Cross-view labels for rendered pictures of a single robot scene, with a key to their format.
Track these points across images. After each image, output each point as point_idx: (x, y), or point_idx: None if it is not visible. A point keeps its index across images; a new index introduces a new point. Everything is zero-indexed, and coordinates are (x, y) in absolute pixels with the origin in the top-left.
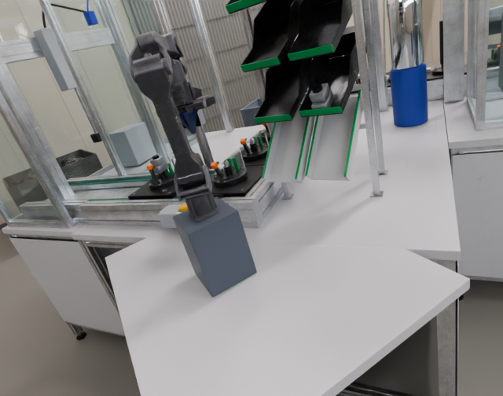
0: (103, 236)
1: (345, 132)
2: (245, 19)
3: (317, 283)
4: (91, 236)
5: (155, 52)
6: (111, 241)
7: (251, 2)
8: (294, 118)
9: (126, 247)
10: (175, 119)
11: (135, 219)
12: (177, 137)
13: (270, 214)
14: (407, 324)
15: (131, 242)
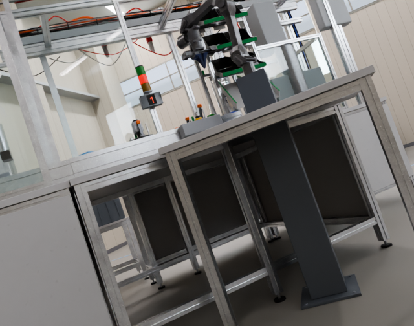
0: (119, 165)
1: None
2: (200, 36)
3: None
4: (102, 170)
5: (205, 11)
6: (129, 167)
7: (217, 19)
8: (228, 88)
9: (142, 172)
10: (237, 25)
11: (142, 152)
12: (238, 34)
13: None
14: None
15: (153, 160)
